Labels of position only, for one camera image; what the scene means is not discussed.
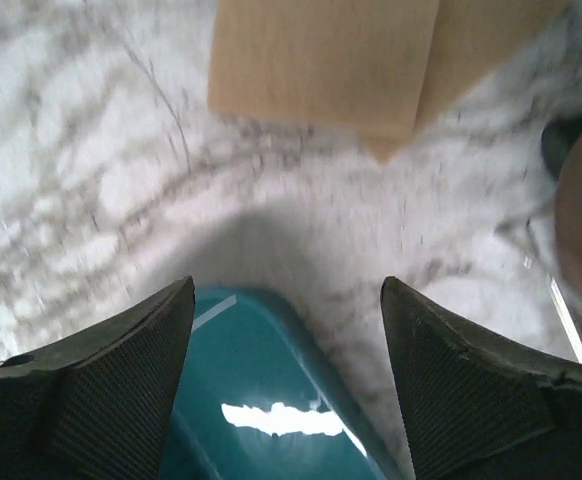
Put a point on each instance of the teal plastic storage basket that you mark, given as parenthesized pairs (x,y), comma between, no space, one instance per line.
(258,399)

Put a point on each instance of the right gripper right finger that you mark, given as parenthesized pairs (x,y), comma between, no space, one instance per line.
(475,404)

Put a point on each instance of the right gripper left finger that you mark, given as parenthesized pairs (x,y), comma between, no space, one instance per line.
(97,404)

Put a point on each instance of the brown cardboard sheet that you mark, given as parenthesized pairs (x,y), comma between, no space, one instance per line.
(383,70)

